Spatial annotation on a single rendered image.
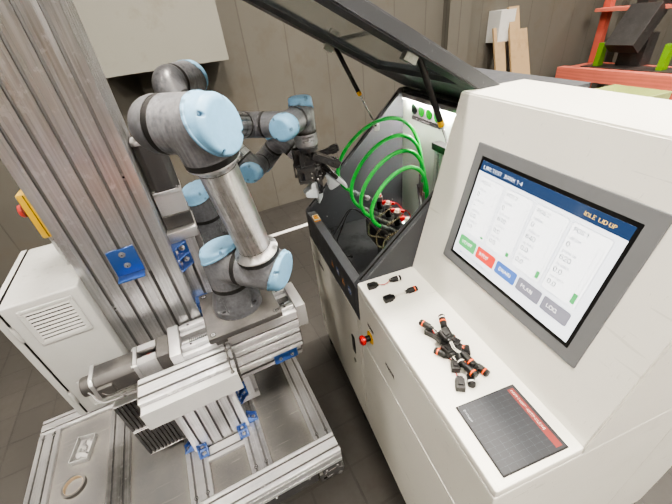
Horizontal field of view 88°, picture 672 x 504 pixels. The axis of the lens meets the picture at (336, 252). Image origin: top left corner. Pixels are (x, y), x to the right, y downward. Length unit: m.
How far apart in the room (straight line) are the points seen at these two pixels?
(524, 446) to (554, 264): 0.39
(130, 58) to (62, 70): 2.22
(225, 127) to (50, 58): 0.45
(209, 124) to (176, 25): 2.59
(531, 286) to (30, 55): 1.20
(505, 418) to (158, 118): 0.94
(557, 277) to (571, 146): 0.27
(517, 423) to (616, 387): 0.21
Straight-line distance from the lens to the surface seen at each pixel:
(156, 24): 3.25
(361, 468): 1.92
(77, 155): 1.07
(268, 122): 1.08
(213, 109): 0.70
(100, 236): 1.15
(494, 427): 0.92
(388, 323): 1.08
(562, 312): 0.89
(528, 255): 0.92
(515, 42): 5.24
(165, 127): 0.73
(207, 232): 1.49
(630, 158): 0.81
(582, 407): 0.93
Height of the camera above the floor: 1.76
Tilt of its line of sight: 34 degrees down
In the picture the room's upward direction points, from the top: 7 degrees counter-clockwise
